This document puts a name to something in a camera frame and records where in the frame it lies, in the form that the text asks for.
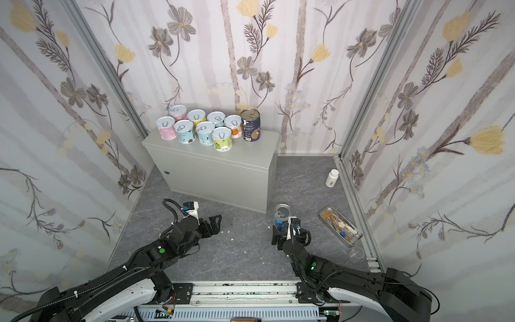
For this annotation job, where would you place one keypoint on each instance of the white plastic bottle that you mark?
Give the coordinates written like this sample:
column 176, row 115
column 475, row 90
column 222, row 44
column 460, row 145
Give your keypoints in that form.
column 332, row 178

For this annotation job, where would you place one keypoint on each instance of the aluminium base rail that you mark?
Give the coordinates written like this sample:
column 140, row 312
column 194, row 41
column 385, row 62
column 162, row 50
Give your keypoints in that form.
column 236, row 301

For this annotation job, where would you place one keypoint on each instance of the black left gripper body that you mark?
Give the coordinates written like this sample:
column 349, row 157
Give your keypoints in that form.
column 206, row 227

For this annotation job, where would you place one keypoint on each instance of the orange can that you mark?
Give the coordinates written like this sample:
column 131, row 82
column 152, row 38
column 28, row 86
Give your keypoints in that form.
column 234, row 123

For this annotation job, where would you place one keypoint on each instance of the dark blue can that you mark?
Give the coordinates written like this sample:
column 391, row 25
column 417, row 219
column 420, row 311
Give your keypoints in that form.
column 251, row 122

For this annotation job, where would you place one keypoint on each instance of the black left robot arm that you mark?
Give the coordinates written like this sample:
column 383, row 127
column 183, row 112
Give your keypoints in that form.
column 138, row 281

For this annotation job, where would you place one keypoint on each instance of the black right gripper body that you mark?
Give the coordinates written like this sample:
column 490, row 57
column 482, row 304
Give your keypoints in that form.
column 282, row 235

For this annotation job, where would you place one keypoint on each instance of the grey metal cabinet counter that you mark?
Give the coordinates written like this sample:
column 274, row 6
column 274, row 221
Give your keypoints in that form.
column 242, row 177

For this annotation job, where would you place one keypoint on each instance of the light blue can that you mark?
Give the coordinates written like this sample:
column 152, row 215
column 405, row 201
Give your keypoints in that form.
column 217, row 118

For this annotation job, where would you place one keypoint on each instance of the teal can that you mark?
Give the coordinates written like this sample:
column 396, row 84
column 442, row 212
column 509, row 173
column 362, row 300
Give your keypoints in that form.
column 185, row 131

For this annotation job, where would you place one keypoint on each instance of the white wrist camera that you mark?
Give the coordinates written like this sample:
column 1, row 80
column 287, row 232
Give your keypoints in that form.
column 293, row 226
column 190, row 209

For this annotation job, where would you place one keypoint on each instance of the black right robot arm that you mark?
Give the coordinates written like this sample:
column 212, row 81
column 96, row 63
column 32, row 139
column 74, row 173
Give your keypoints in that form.
column 391, row 293

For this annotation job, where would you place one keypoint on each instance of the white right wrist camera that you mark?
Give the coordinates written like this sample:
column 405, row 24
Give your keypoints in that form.
column 293, row 226

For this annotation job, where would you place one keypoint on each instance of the pink can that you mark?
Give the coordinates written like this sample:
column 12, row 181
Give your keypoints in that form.
column 165, row 126
column 178, row 112

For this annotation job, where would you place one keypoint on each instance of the yellow can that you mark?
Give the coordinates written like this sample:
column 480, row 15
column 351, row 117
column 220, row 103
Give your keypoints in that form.
column 197, row 116

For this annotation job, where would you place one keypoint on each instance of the green can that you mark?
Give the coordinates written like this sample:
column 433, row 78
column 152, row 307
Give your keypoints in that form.
column 222, row 139

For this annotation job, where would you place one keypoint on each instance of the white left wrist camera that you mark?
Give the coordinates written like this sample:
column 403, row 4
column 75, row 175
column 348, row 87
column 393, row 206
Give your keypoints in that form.
column 190, row 209

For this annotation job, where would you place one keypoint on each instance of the blue can silver lid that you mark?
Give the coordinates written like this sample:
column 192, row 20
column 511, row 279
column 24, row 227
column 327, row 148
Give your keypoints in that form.
column 282, row 213

